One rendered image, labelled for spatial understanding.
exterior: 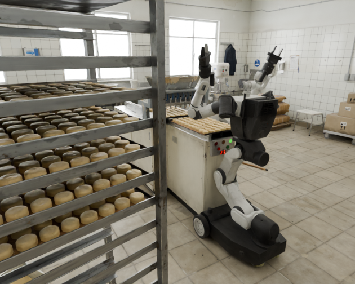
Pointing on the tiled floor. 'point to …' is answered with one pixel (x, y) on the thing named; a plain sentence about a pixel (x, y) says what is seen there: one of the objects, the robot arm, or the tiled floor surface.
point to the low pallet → (282, 125)
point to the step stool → (310, 119)
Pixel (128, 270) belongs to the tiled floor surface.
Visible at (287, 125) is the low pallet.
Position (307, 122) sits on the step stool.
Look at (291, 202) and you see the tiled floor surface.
